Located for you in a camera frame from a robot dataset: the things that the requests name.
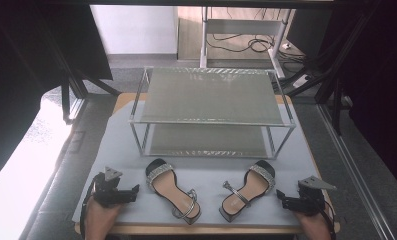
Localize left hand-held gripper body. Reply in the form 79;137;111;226
91;166;124;208

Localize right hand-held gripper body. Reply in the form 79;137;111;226
296;175;338;217

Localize black sandal with glitter strap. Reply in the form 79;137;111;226
145;158;202;226
218;159;277;223

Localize metal shoe rack grey shelves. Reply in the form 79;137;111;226
128;66;297;160

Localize person's right hand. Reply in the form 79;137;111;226
293;210;334;240

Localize white power strip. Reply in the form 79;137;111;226
291;74;313;90

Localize dark curtain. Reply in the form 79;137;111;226
0;0;114;189
317;0;397;196

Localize white metal stand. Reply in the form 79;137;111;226
199;6;293;80

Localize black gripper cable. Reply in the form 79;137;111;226
319;199;338;240
79;179;98;240

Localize aluminium floor rail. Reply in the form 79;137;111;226
317;103;396;240

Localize black metal frame strut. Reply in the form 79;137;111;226
280;0;384;136
59;64;122;125

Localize black floor cables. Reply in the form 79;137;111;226
207;32;308;64

